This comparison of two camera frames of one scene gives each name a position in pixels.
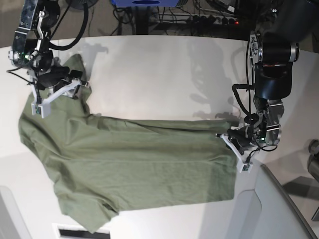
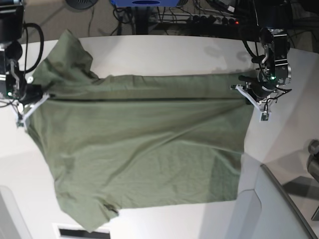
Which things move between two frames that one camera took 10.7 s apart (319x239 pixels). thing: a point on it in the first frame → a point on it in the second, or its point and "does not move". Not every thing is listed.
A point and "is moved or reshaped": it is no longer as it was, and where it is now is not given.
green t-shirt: (101, 164) is moved or reshaped
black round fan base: (82, 4) does not move
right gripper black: (240, 137) → (260, 90)
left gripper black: (52, 77) → (32, 93)
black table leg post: (141, 20) does not move
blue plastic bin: (145, 3) does not move
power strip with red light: (209, 19) does not move
